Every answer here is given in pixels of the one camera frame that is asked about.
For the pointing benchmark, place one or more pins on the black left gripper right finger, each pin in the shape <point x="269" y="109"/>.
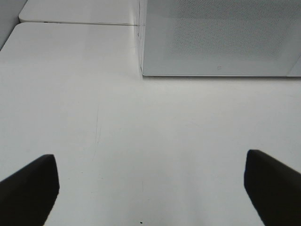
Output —
<point x="273" y="188"/>

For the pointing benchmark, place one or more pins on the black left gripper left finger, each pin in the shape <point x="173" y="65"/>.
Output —
<point x="28" y="196"/>

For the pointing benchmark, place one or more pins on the white microwave oven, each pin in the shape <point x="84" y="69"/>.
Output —
<point x="221" y="37"/>

